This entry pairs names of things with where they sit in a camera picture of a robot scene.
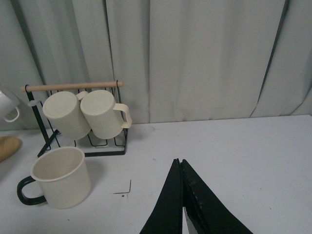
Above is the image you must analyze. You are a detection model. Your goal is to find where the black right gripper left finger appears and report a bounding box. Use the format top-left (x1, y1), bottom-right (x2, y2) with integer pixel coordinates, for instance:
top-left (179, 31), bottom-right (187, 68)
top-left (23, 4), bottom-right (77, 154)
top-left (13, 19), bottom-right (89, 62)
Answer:
top-left (140, 159), bottom-right (183, 234)

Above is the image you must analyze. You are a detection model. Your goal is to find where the white hanging mug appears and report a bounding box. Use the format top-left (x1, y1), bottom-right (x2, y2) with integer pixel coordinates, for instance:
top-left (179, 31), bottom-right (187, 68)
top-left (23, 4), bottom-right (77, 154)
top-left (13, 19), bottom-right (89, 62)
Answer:
top-left (0, 86), bottom-right (20, 123)

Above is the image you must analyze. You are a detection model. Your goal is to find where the right cream ribbed mug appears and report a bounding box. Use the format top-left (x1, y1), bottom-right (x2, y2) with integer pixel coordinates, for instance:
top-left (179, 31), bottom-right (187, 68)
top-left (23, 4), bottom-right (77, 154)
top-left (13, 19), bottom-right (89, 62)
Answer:
top-left (80, 90), bottom-right (132, 139)

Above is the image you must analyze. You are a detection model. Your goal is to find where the cream smiley mug black handle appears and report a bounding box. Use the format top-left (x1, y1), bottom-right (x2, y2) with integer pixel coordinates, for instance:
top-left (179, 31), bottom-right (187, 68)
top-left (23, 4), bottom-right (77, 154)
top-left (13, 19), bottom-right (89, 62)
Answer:
top-left (17, 147), bottom-right (91, 209)

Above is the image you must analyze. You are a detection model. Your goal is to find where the wooden mug tree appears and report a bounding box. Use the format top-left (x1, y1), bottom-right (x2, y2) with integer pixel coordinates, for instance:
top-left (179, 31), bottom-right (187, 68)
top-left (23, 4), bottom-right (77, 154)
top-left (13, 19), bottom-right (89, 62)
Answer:
top-left (0, 136), bottom-right (21, 162)

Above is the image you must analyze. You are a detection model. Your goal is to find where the grey curtain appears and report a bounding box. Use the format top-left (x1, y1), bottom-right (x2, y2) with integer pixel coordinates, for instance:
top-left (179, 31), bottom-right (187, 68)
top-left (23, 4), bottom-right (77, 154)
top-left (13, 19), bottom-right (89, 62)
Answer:
top-left (0, 0), bottom-right (312, 130)

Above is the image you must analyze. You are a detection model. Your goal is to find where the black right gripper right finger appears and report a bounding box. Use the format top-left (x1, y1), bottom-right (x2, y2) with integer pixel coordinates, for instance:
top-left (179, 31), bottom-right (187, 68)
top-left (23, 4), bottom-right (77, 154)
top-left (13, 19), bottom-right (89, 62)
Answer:
top-left (181, 159), bottom-right (251, 234)

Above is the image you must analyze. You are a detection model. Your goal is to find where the left cream ribbed mug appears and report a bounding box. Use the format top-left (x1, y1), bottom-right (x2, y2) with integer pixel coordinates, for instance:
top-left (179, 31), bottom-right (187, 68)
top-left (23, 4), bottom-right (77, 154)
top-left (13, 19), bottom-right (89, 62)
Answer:
top-left (43, 91), bottom-right (91, 140)

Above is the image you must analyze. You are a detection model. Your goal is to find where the cream ribbed mug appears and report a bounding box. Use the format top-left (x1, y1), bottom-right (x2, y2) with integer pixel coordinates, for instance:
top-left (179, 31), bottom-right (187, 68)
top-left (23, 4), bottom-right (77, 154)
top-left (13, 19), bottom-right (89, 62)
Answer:
top-left (80, 90), bottom-right (132, 139)
top-left (43, 91), bottom-right (91, 140)

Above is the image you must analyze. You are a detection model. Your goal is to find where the black wire cup rack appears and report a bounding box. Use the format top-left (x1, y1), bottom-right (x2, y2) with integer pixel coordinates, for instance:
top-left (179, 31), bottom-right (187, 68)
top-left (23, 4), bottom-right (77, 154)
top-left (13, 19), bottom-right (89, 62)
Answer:
top-left (20, 80), bottom-right (128, 157)

